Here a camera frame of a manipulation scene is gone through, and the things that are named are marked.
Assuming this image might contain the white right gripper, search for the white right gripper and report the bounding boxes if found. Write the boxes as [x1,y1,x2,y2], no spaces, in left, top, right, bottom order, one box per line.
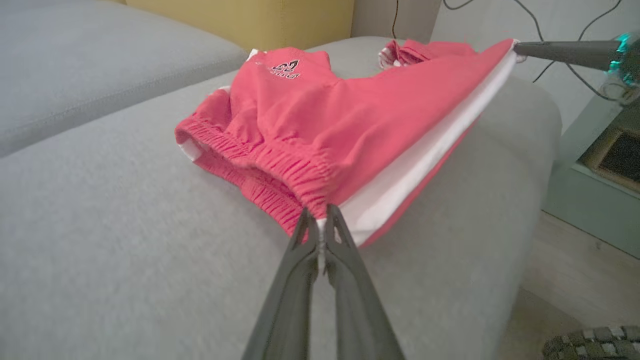
[514,31,640,106]

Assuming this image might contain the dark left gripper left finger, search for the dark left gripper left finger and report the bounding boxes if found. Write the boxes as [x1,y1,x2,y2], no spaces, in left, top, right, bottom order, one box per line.
[241,207,321,360]

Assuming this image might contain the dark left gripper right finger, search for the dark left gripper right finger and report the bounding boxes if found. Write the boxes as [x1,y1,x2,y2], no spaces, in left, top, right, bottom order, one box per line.
[322,204,406,360]

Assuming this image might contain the red basketball jersey number 23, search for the red basketball jersey number 23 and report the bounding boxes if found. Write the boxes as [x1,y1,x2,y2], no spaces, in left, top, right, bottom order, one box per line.
[377,39,477,69]

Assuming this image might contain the red shorts white side stripes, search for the red shorts white side stripes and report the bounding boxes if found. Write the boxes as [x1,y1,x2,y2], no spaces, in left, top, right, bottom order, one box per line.
[174,39,519,249]

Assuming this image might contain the pale green cabinet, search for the pale green cabinet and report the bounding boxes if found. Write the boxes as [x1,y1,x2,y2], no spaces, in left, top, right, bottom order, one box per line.
[542,85,640,259]

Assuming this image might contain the grey sofa seat cushion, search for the grey sofa seat cushion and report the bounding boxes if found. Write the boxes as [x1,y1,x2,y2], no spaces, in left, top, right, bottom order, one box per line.
[0,36,564,360]

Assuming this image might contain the checked woven floor mat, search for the checked woven floor mat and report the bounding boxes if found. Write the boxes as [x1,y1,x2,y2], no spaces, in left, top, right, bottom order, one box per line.
[542,326,640,360]

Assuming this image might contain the yellow pillow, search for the yellow pillow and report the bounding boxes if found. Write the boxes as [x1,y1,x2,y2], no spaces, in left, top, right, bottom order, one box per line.
[125,0,356,52]

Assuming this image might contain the grey sofa back cushion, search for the grey sofa back cushion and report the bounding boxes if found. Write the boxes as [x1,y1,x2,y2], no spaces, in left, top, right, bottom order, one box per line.
[0,0,249,159]

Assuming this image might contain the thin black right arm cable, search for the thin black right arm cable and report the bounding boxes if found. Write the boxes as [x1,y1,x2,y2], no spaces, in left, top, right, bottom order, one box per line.
[515,0,619,102]

